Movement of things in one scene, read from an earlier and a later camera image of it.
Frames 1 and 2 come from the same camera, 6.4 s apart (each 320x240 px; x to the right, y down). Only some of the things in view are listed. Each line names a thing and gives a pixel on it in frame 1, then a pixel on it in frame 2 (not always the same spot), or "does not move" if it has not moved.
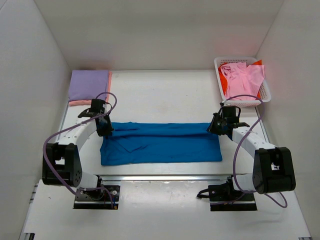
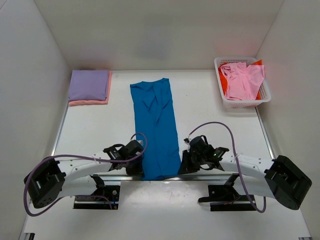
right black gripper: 212,128 → 186,167
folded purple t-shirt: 87,84 does not move
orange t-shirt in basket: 224,78 does not move
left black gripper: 107,131 → 137,171
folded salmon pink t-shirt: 80,102 does not move
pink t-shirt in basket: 243,80 does not move
